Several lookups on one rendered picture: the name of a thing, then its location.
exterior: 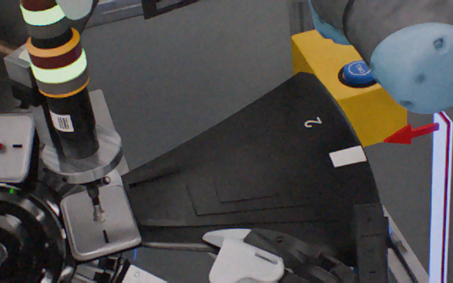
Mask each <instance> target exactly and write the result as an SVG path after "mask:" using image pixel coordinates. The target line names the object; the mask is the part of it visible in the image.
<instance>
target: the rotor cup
mask: <svg viewBox="0 0 453 283"><path fill-rule="evenodd" d="M0 183H5V184H0V244H2V245H3V246H4V247H5V249H6V252H7V256H6V260H5V262H4V263H3V264H2V265H0V283H71V281H72V279H73V277H74V275H75V273H76V270H77V266H76V265H75V261H74V258H73V254H72V250H71V246H70V243H69V239H68V234H67V230H66V226H65V223H64V217H63V214H62V210H61V203H60V200H63V199H64V198H63V196H62V195H60V194H59V192H58V191H56V190H55V188H53V187H52V186H50V185H49V184H48V183H46V182H44V181H43V180H41V179H39V178H38V183H25V182H0ZM63 229H64V231H65V234H66V238H64V234H63Z"/></svg>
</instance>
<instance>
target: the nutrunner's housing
mask: <svg viewBox="0 0 453 283"><path fill-rule="evenodd" d="M46 98H47V101H48V104H49V108H50V113H51V116H52V119H53V124H54V126H55V129H56V132H57V133H58V134H59V136H60V140H61V144H62V147H63V150H64V154H65V155H66V156H67V157H69V158H71V159H76V160H79V159H84V158H87V157H89V156H92V155H93V154H95V153H96V152H97V151H98V149H99V146H100V143H99V140H98V134H97V131H96V127H95V124H96V120H95V117H94V111H93V108H92V104H91V101H90V95H89V92H88V89H87V86H85V87H84V88H83V89H82V90H81V91H80V92H78V93H76V94H73V95H71V96H67V97H50V96H47V95H46ZM101 179H102V178H99V179H97V180H93V181H91V182H84V183H78V184H80V185H82V186H90V185H93V184H95V183H97V182H99V181H100V180H101Z"/></svg>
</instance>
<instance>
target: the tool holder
mask: <svg viewBox="0 0 453 283"><path fill-rule="evenodd" d="M26 49H27V43H25V44H24V45H22V46H21V47H20V48H18V49H17V50H14V51H13V52H12V53H10V54H8V55H7V56H5V57H4V58H3V60H4V62H5V66H6V70H7V72H8V75H9V77H10V78H11V79H13V80H15V81H13V82H12V83H10V86H11V89H12V92H13V96H14V97H15V98H17V99H19V100H21V101H24V102H26V103H28V104H29V105H30V108H31V112H32V115H33V118H34V121H35V125H36V129H37V131H38V134H39V139H40V141H41V143H43V144H46V145H45V147H44V150H43V152H42V158H43V161H44V164H45V167H44V168H43V170H44V172H46V173H47V172H48V173H49V175H50V176H51V177H53V178H55V179H56V180H58V181H61V182H67V183H84V182H91V181H93V180H97V179H99V178H102V177H103V176H105V175H107V174H108V173H109V172H111V171H112V170H113V169H114V168H116V166H117V165H118V164H119V163H120V161H121V159H122V157H123V146H122V142H121V138H120V136H119V134H118V133H117V132H116V131H115V130H114V129H112V128H111V127H108V126H106V125H103V124H99V123H96V124H95V127H96V131H97V134H98V140H99V143H100V146H99V149H98V151H97V152H96V153H95V154H93V155H92V156H89V157H87V158H84V159H79V160H76V159H71V158H69V157H67V156H66V155H65V154H64V150H63V147H62V144H61V140H60V136H59V134H58V133H57V132H56V129H55V126H54V124H53V119H52V116H51V113H50V108H49V104H48V101H47V98H46V95H45V94H43V93H42V92H41V91H40V90H39V88H38V84H37V82H36V78H35V73H34V71H33V68H32V65H31V62H30V61H26V60H25V59H23V58H20V55H21V53H22V52H23V51H24V50H26Z"/></svg>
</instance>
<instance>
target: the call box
mask: <svg viewBox="0 0 453 283"><path fill-rule="evenodd" d="M291 47H292V57H293V75H295V74H296V73H298V72H299V71H302V72H309V73H313V74H315V75H316V76H317V77H318V78H319V79H320V80H321V82H322V83H323V84H324V85H325V86H326V88H327V89H328V90H329V92H330V93H331V94H332V95H333V96H334V98H335V99H336V100H337V102H338V104H339V105H340V106H341V108H342V109H343V111H344V113H345V114H346V116H347V117H348V119H349V121H350V122H351V124H352V126H353V128H354V129H355V132H356V133H357V135H358V137H359V140H360V142H361V144H362V146H363V147H365V146H368V145H373V144H376V143H378V142H383V140H384V139H385V138H387V137H388V136H390V135H391V134H393V133H395V132H396V131H398V130H399V129H401V128H402V127H404V126H406V125H407V110H406V109H405V108H404V107H402V106H401V105H399V104H397V103H396V102H395V100H394V99H393V98H392V97H391V96H390V94H389V93H388V92H387V91H386V90H385V88H383V87H382V86H380V85H379V84H378V83H377V82H376V80H375V79H373V80H372V81H370V82H368V83H362V84H356V83H350V82H348V81H347V80H345V78H344V67H345V66H344V65H345V64H348V63H350V62H352V61H358V60H362V58H361V56H360V55H359V54H358V53H357V51H356V50H355V48H354V47H353V46H347V45H341V44H336V43H334V42H333V40H332V39H324V38H323V37H322V36H321V35H320V34H319V33H318V32H317V31H316V29H315V30H312V31H306V32H303V33H300V34H296V35H293V36H291Z"/></svg>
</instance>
